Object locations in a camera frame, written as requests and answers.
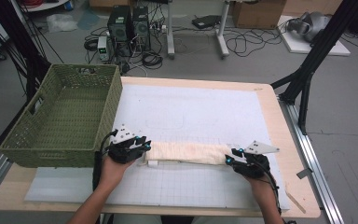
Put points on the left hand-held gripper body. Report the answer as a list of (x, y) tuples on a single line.
[(124, 151)]

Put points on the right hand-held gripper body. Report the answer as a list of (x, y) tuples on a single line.
[(251, 166)]

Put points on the cream printed cloth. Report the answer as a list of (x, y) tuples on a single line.
[(189, 152)]

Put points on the green woven basket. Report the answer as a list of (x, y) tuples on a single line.
[(74, 102)]

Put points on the person's right hand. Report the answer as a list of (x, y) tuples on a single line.
[(264, 188)]

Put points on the person's left hand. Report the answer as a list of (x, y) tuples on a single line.
[(113, 174)]

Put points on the grey tape strip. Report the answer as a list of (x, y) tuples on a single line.
[(304, 173)]

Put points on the white grid mat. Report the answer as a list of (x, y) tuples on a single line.
[(192, 112)]

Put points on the thin wooden stick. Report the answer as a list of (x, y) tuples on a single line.
[(296, 203)]

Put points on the small grey power supply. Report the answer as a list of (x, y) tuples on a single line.
[(103, 48)]

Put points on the black computer tower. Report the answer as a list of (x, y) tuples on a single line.
[(141, 28), (119, 28)]

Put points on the white desk leg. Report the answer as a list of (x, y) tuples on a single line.
[(222, 34), (170, 31)]

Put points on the white floor board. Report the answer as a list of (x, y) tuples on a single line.
[(298, 46)]

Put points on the black metal stand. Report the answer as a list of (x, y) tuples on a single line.
[(18, 40), (320, 46)]

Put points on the flat black device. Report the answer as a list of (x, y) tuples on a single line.
[(205, 21)]

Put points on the brown cardboard box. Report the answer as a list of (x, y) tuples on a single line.
[(258, 14)]

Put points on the clear plastic bag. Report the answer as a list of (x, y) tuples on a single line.
[(60, 23)]

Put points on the grey headset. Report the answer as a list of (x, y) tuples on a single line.
[(310, 25)]

